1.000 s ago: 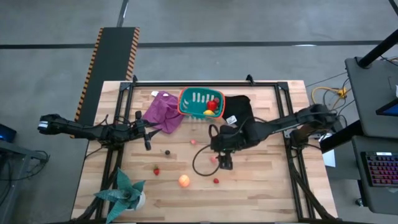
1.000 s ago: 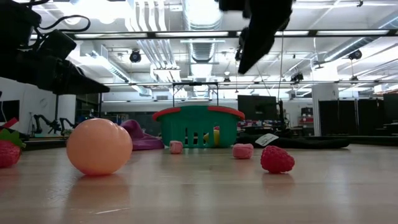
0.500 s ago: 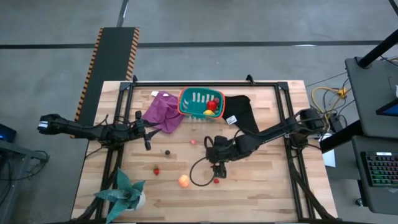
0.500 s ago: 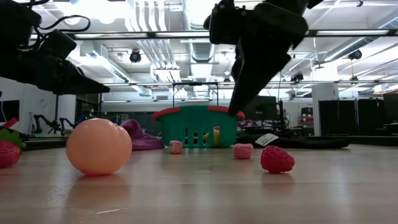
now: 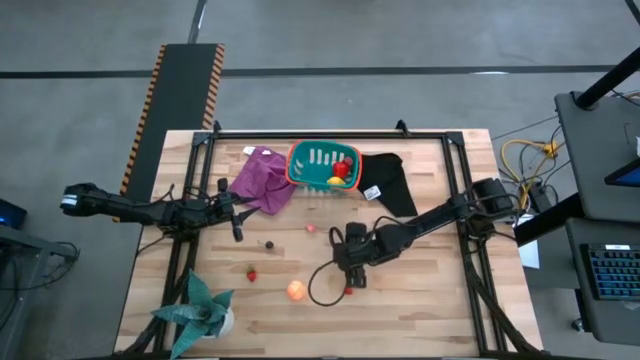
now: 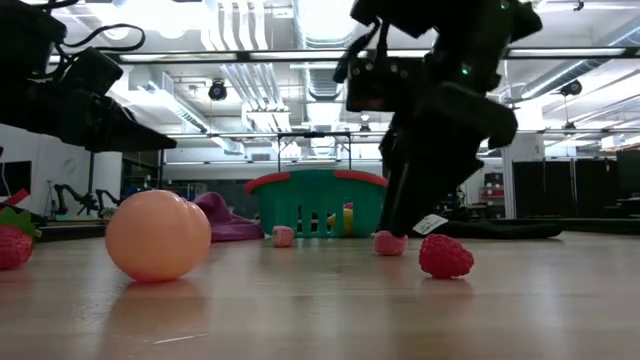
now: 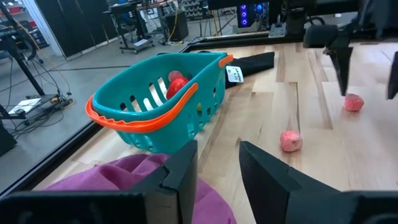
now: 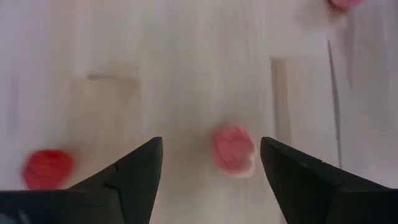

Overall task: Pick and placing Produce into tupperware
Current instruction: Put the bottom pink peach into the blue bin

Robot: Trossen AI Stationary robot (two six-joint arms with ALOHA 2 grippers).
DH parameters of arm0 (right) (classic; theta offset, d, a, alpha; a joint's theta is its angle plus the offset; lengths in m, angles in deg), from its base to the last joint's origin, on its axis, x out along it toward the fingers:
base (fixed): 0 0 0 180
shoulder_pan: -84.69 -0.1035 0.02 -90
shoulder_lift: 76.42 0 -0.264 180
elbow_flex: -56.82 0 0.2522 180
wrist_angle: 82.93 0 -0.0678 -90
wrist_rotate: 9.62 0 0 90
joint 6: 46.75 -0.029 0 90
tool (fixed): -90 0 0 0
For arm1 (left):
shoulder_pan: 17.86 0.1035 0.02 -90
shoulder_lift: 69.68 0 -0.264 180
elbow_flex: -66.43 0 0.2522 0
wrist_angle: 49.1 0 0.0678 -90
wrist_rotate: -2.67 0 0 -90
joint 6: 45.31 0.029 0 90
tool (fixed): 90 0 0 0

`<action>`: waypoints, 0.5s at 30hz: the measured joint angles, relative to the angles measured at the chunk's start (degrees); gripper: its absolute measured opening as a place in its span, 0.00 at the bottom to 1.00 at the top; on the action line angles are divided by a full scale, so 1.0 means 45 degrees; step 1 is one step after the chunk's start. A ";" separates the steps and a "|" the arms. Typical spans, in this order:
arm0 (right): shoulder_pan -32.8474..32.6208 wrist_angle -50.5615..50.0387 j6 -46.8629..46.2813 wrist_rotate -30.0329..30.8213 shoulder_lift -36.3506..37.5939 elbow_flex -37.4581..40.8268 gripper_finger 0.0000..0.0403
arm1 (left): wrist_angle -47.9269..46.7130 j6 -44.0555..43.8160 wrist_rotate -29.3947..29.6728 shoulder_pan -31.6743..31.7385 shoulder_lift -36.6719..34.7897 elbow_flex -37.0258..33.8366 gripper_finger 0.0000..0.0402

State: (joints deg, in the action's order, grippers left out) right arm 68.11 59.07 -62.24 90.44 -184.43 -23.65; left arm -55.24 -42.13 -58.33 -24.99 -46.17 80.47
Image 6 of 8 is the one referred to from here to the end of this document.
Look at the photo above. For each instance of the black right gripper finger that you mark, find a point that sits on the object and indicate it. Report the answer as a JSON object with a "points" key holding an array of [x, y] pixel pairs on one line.
{"points": [[389, 180], [425, 185]]}

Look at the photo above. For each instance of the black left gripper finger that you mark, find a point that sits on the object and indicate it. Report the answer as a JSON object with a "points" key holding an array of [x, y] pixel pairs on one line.
{"points": [[120, 132]]}

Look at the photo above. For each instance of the pink toy cube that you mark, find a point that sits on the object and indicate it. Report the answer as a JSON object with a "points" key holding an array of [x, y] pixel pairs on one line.
{"points": [[390, 246], [283, 237]]}

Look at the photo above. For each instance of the red toy raspberry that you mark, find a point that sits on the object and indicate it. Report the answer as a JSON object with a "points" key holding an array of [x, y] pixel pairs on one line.
{"points": [[445, 257]]}

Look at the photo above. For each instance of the orange toy peach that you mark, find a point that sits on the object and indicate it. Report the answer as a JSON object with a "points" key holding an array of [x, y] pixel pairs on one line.
{"points": [[157, 235]]}

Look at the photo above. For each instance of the red toy strawberry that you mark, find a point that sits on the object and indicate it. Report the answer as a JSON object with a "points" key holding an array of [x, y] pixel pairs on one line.
{"points": [[12, 247]]}

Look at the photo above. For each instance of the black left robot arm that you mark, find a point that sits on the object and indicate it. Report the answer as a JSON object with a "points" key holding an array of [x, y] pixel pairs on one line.
{"points": [[25, 40]]}

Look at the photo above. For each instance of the black background robot arm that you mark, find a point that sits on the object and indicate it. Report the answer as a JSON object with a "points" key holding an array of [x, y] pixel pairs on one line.
{"points": [[62, 197], [102, 199]]}

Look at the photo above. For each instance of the black shelving rack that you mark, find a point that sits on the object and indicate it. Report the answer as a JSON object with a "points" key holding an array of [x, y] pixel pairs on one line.
{"points": [[135, 170]]}

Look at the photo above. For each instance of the green basket with orange rim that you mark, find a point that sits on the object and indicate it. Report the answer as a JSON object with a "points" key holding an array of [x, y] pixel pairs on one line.
{"points": [[300, 200]]}

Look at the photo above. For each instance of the red strip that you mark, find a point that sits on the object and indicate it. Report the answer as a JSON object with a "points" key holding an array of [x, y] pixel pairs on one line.
{"points": [[17, 197]]}

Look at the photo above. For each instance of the black partition panel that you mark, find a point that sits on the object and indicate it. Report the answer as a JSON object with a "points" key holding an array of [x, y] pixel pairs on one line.
{"points": [[542, 187], [595, 187], [629, 175]]}

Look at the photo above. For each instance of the pink cloth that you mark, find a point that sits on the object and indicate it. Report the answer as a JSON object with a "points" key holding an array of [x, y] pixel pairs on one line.
{"points": [[225, 225]]}

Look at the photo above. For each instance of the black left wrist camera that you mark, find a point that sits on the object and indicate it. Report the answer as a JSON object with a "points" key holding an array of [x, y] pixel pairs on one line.
{"points": [[92, 72]]}

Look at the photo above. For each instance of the black wall screen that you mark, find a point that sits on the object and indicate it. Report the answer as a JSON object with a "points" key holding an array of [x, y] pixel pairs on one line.
{"points": [[15, 177]]}

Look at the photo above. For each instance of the black metal frame stand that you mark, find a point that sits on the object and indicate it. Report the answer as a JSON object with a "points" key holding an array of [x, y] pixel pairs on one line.
{"points": [[315, 134]]}

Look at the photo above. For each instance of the black ceiling camera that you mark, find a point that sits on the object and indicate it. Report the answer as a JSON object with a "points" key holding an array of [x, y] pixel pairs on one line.
{"points": [[217, 91], [571, 88]]}

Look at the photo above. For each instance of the black overhead frame bar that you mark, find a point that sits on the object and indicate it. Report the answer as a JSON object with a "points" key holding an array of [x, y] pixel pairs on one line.
{"points": [[242, 55]]}

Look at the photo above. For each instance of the silver ventilation duct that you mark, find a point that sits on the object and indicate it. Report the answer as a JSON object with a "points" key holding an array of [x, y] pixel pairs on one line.
{"points": [[320, 22]]}

